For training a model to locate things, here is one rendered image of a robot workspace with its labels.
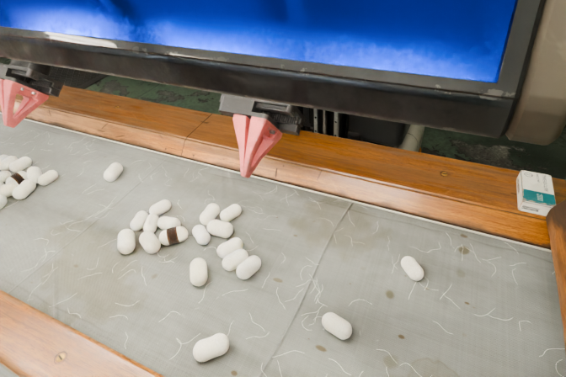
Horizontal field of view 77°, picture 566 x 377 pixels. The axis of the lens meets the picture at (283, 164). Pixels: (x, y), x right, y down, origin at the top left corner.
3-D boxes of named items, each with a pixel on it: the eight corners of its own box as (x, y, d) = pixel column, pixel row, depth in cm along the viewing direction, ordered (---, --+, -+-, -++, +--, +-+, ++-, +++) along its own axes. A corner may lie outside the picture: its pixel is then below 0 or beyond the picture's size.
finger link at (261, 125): (250, 177, 43) (269, 103, 44) (200, 165, 45) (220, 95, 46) (270, 184, 49) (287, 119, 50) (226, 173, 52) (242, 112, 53)
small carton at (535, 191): (515, 180, 49) (520, 169, 48) (545, 186, 48) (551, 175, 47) (517, 210, 45) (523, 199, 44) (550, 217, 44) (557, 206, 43)
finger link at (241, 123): (268, 181, 42) (288, 105, 43) (216, 168, 44) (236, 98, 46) (286, 188, 48) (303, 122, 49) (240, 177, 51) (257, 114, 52)
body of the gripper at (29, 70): (25, 78, 58) (40, 36, 58) (-14, 71, 61) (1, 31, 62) (61, 93, 64) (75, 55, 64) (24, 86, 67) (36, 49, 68)
